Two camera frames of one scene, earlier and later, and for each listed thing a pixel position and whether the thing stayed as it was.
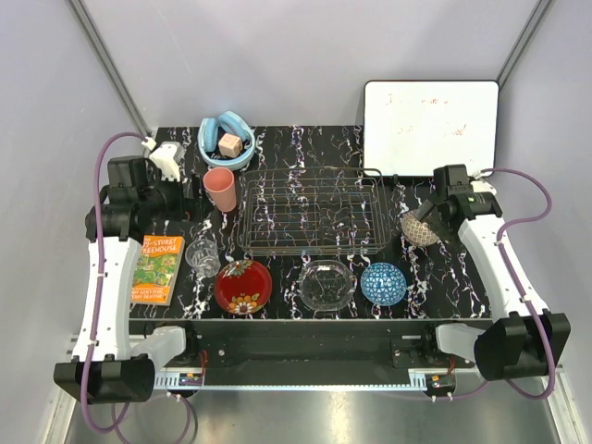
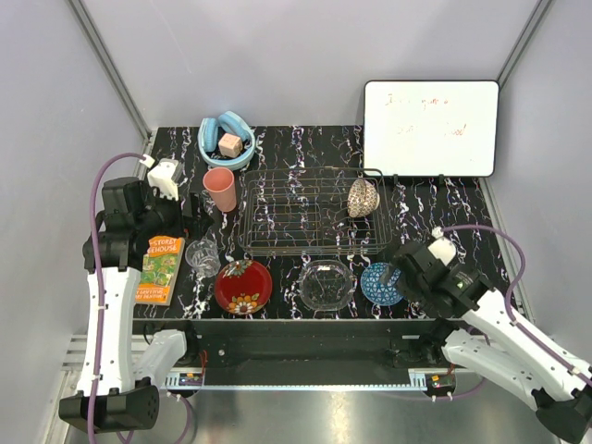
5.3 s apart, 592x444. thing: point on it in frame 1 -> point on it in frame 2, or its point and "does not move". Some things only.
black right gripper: (425, 209) -> (410, 294)
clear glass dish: (326, 285) does not move
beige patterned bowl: (415, 231) -> (363, 199)
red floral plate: (243, 287) does not move
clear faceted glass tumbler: (203, 255) does not move
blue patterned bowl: (383, 284) does not move
